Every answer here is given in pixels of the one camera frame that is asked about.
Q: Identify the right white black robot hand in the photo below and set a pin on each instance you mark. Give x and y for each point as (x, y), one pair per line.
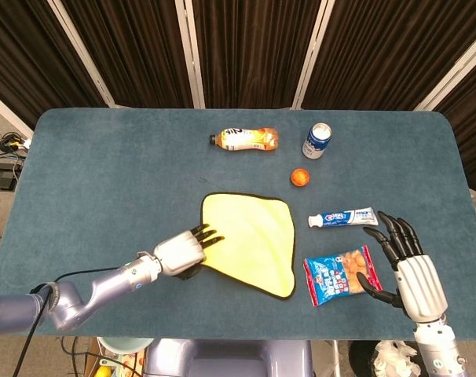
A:
(422, 286)

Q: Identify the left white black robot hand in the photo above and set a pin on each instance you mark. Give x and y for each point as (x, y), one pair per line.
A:
(179, 253)

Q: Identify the yellow microfiber cloth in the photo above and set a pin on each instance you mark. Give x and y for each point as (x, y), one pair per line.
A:
(253, 243)

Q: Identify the left lilac robot arm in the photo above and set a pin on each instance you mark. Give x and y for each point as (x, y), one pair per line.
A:
(104, 282)

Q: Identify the white crumpled paper waste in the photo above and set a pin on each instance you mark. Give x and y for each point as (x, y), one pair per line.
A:
(391, 357)

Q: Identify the blue red snack bag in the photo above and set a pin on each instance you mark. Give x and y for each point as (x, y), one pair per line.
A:
(328, 279)

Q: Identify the black trash bin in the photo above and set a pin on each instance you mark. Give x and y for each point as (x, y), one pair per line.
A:
(359, 357)

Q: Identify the light blue bowl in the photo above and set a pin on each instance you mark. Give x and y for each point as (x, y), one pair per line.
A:
(124, 343)

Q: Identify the white blue toothpaste tube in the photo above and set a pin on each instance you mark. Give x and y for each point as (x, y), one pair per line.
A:
(340, 218)

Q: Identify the lilac robot torso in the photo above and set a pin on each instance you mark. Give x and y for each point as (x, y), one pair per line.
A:
(222, 357)

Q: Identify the white table leg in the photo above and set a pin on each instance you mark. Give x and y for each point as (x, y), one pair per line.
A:
(336, 359)

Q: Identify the orange drink plastic bottle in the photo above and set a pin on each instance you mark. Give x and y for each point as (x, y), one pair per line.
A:
(246, 139)

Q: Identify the brown cardboard box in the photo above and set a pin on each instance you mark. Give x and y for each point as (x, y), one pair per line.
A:
(92, 359)

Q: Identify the yellow fruit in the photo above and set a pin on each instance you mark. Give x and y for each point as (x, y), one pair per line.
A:
(104, 372)

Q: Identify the blue white drink can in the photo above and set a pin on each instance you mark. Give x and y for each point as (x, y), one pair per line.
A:
(316, 143)

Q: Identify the black equipment box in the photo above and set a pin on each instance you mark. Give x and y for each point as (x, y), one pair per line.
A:
(2, 178)

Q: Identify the dark brown pleated curtain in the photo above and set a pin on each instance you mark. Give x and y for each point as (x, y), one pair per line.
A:
(253, 47)

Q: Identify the white partition frame post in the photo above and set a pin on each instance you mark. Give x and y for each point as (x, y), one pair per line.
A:
(81, 51)
(312, 51)
(6, 110)
(191, 51)
(454, 70)

